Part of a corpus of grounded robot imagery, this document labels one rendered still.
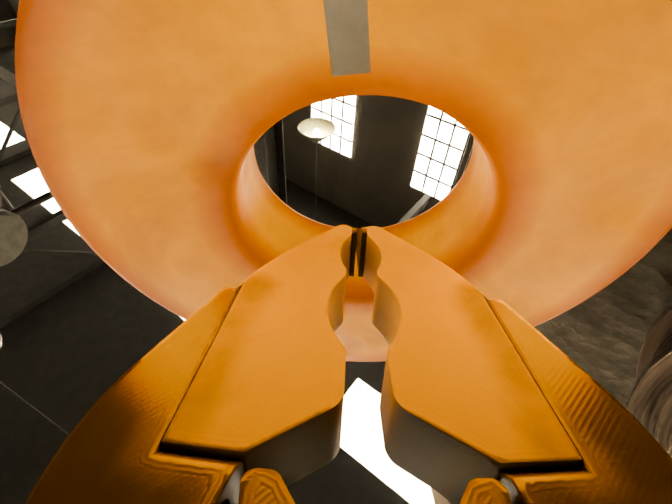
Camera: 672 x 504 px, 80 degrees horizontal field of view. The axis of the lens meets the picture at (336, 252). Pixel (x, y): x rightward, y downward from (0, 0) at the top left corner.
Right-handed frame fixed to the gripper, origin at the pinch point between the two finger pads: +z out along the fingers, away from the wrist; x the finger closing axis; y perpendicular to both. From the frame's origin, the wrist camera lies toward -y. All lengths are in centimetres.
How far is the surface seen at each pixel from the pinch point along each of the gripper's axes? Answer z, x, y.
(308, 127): 664, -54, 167
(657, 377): 13.3, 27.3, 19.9
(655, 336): 18.9, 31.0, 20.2
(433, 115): 723, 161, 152
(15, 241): 188, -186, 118
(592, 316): 30, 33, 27
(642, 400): 13.8, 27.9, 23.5
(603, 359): 30, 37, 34
